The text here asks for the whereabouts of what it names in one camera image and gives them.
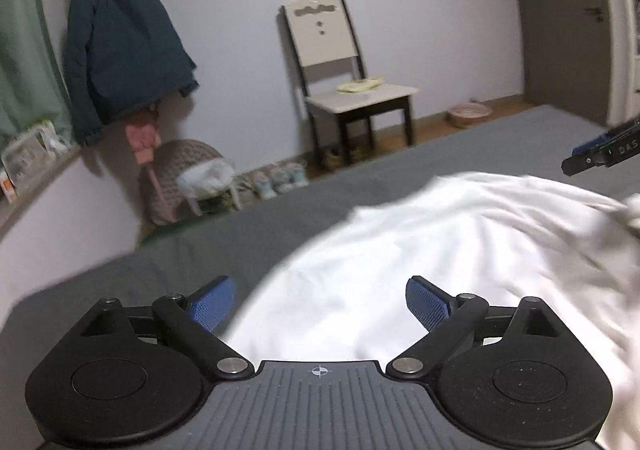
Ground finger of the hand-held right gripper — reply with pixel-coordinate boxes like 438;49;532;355
561;115;640;176

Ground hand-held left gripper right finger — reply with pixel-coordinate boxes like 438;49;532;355
387;275;572;383

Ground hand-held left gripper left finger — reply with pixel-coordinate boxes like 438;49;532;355
77;275;256;382

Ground white garment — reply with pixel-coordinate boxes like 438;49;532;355
220;171;640;450

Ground white fluffy stool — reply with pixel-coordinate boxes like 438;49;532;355
176;159;242;217

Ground grey bed sheet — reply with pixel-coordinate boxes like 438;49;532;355
0;105;640;381

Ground pink round bowl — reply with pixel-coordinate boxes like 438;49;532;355
446;101;492;127

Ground dark grey door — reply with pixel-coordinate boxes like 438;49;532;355
505;0;613;123

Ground pink hanging garment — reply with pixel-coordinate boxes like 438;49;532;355
125;107;176;223

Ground yellow cloth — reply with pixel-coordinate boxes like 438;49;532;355
336;76;385;94

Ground white boxes on ledge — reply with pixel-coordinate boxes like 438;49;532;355
0;120;71;203

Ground dark blue hooded jacket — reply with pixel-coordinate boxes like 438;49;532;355
65;0;200;147

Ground white and dark wooden chair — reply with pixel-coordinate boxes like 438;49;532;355
279;0;420;166

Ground green curtain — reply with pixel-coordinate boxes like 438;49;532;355
0;0;73;146

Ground white door frame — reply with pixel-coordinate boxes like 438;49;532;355
594;0;640;127

